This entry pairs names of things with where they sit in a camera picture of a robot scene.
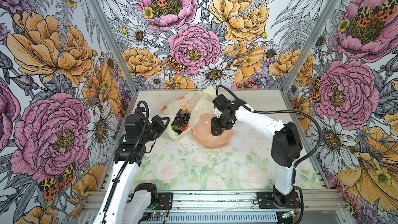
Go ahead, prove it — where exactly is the white perforated vent strip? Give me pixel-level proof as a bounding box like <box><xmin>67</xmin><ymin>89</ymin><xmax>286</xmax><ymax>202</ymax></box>
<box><xmin>141</xmin><ymin>212</ymin><xmax>278</xmax><ymax>224</ymax></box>

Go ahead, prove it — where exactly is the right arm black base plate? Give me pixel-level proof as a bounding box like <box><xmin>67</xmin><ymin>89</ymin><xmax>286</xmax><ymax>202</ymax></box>
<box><xmin>256</xmin><ymin>191</ymin><xmax>301</xmax><ymax>209</ymax></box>

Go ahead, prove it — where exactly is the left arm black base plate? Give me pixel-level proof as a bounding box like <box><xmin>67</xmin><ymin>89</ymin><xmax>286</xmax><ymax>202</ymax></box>
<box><xmin>153</xmin><ymin>192</ymin><xmax>174</xmax><ymax>210</ymax></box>

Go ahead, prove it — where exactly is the left aluminium corner post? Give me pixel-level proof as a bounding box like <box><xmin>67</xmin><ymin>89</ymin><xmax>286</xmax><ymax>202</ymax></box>
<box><xmin>87</xmin><ymin>0</ymin><xmax>138</xmax><ymax>96</ymax></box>

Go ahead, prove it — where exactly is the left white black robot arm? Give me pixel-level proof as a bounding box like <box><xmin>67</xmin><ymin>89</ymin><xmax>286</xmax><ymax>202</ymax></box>
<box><xmin>93</xmin><ymin>107</ymin><xmax>171</xmax><ymax>224</ymax></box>

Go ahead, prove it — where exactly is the aluminium corner post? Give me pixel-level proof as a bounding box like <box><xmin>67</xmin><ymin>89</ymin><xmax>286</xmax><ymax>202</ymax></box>
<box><xmin>281</xmin><ymin>0</ymin><xmax>341</xmax><ymax>93</ymax></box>
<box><xmin>87</xmin><ymin>0</ymin><xmax>138</xmax><ymax>96</ymax></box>

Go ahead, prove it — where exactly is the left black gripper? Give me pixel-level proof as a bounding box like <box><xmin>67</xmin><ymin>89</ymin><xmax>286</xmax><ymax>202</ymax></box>
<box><xmin>140</xmin><ymin>115</ymin><xmax>171</xmax><ymax>143</ymax></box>

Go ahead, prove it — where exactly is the aluminium front rail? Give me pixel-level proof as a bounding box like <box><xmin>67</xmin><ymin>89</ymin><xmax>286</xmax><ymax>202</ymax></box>
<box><xmin>81</xmin><ymin>189</ymin><xmax>346</xmax><ymax>214</ymax></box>

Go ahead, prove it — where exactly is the right black corrugated cable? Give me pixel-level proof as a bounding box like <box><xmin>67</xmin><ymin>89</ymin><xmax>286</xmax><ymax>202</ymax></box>
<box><xmin>216</xmin><ymin>84</ymin><xmax>323</xmax><ymax>224</ymax></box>

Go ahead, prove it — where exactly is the left black cable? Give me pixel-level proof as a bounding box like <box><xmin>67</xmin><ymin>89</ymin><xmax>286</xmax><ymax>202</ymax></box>
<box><xmin>101</xmin><ymin>100</ymin><xmax>150</xmax><ymax>224</ymax></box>

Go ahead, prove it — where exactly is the dark purple grape bunch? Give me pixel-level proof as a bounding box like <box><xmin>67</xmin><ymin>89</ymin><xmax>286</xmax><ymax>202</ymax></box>
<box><xmin>172</xmin><ymin>111</ymin><xmax>191</xmax><ymax>129</ymax></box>

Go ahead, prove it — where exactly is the pink scalloped fruit plate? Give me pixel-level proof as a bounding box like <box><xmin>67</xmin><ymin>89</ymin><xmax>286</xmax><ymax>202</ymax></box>
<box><xmin>192</xmin><ymin>113</ymin><xmax>234</xmax><ymax>150</ymax></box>

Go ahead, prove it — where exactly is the right aluminium corner post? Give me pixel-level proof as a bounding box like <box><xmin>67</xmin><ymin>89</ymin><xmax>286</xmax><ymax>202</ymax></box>
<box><xmin>281</xmin><ymin>0</ymin><xmax>341</xmax><ymax>93</ymax></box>

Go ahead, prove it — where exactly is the translucent cream plastic bag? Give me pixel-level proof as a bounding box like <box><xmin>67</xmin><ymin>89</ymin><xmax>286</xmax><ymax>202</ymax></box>
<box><xmin>160</xmin><ymin>87</ymin><xmax>216</xmax><ymax>142</ymax></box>

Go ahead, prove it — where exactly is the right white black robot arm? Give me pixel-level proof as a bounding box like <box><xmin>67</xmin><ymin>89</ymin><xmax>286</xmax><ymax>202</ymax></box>
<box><xmin>211</xmin><ymin>94</ymin><xmax>303</xmax><ymax>208</ymax></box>

